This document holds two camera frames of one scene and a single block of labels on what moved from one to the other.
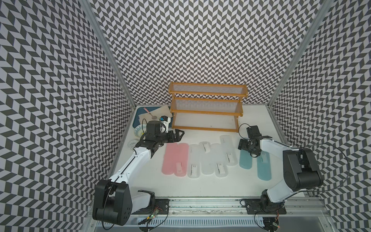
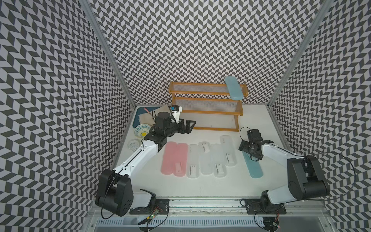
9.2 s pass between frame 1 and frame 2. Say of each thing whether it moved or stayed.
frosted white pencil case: stayed
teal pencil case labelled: moved
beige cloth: stayed
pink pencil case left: stayed
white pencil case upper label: stayed
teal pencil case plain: moved
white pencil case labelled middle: stayed
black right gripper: stayed
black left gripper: moved
